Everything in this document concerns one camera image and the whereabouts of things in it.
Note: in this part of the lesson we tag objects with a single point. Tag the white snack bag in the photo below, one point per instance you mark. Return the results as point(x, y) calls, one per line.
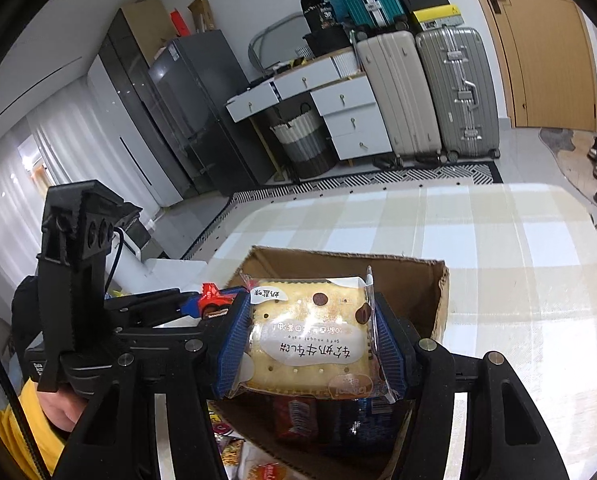
point(271, 467)

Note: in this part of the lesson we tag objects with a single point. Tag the black storage bin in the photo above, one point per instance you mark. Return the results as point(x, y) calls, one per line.
point(328, 40)

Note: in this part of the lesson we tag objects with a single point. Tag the black paper bag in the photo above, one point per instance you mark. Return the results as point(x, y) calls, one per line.
point(318, 12)

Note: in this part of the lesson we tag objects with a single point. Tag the grey curved tube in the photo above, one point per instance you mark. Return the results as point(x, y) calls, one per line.
point(266, 35)

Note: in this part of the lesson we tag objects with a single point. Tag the white drawer desk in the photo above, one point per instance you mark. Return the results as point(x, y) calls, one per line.
point(353, 115)

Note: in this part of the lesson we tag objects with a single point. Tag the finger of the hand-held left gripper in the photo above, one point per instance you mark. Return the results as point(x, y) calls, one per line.
point(191, 305)
point(168, 329)

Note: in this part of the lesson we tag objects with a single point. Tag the red white snack packet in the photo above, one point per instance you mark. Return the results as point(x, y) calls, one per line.
point(296, 417)

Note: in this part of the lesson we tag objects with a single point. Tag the flat brown cardboard box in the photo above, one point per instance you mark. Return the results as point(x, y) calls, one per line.
point(146, 30)

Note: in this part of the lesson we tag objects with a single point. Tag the clear cracker cake packet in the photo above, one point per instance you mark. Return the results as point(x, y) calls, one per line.
point(308, 340)

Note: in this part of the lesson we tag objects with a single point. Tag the silver suitcase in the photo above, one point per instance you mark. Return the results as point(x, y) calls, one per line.
point(458, 90)

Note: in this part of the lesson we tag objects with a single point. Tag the dark glass cabinet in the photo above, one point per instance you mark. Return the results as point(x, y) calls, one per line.
point(128, 110)

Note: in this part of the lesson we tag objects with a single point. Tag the grey refrigerator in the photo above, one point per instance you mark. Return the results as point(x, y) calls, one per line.
point(203, 110)

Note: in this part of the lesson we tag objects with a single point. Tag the narrow red box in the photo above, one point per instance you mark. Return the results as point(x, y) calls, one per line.
point(181, 22)

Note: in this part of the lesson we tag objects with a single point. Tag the person's left hand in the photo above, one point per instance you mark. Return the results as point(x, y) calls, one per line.
point(61, 410)

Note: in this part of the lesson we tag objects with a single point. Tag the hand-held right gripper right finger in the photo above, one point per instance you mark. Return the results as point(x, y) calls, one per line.
point(391, 355)

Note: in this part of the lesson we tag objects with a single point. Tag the white mesh basket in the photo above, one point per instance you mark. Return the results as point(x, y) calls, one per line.
point(304, 51)

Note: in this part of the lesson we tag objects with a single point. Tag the blue cookie packet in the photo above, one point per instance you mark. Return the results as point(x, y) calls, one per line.
point(371, 415)

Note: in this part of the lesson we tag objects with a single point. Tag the beige suitcase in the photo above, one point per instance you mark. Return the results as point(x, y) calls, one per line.
point(398, 95)

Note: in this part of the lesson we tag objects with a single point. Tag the checked tablecloth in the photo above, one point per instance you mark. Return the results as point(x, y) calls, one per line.
point(503, 260)

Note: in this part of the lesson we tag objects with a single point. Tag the narrow brown cardboard box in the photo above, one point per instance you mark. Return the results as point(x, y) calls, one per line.
point(201, 15)

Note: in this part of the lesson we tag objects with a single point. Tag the woven laundry basket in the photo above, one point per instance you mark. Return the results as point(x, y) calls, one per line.
point(303, 145)

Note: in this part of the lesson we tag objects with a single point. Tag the white curtain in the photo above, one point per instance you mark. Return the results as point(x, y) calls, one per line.
point(8, 240)

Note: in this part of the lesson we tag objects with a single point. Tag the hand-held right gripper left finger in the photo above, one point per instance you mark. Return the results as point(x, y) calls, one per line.
point(233, 350)

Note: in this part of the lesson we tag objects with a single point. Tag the wooden door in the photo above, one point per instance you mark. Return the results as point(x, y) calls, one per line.
point(543, 50)

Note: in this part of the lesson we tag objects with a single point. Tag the grey door mat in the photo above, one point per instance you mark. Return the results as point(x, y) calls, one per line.
point(565, 160)

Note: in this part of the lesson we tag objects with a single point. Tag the small red snack packet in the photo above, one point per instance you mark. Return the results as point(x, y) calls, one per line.
point(217, 300)

